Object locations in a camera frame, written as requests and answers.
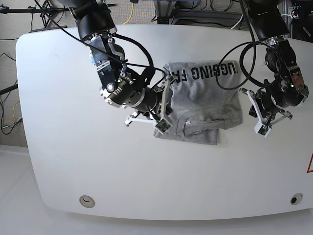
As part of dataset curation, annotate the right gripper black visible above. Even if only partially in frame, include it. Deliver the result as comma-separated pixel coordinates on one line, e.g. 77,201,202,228
139,89,173,115

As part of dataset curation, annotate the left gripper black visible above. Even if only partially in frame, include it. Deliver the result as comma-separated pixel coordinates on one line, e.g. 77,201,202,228
248,91,280,118

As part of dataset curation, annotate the grey T-shirt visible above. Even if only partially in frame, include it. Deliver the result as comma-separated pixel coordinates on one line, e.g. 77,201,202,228
154,60,243,145

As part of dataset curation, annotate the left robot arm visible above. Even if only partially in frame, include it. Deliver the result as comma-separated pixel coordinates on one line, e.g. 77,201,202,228
232,0,309,119

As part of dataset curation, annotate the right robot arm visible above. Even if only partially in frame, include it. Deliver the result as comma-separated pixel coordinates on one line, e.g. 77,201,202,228
60,0,172,119

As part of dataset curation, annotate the red triangle warning sticker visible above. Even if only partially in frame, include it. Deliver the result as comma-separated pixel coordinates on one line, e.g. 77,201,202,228
307,154,313,173

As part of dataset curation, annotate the right table grommet hole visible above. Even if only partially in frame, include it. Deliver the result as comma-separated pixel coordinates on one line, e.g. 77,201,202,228
290,193,303,205

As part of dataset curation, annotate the table grommet hole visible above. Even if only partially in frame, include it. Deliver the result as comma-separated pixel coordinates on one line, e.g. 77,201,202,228
290,193,303,205
79,195,95,208

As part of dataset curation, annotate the left table grommet hole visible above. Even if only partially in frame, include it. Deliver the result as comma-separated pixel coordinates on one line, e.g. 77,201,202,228
79,195,95,208

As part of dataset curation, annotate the black tripod stand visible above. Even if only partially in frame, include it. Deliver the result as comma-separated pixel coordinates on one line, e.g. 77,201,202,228
0,0,69,32

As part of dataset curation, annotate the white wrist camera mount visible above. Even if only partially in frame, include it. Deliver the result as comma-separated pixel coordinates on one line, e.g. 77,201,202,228
123,75,177,135

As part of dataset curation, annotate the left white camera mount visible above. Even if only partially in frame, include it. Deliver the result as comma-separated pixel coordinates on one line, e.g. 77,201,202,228
239,88,293,138

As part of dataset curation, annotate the aluminium frame stand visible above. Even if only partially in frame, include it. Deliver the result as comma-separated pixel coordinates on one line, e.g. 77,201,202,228
153,0,244,29

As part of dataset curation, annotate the white cable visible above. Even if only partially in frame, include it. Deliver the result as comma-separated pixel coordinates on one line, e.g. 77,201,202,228
229,9,298,30

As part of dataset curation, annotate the yellow cable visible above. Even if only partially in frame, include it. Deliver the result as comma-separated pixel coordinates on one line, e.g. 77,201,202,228
121,2,134,26

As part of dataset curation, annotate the black floor cables left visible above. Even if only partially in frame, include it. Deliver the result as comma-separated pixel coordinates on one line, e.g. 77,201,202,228
0,53,23,135

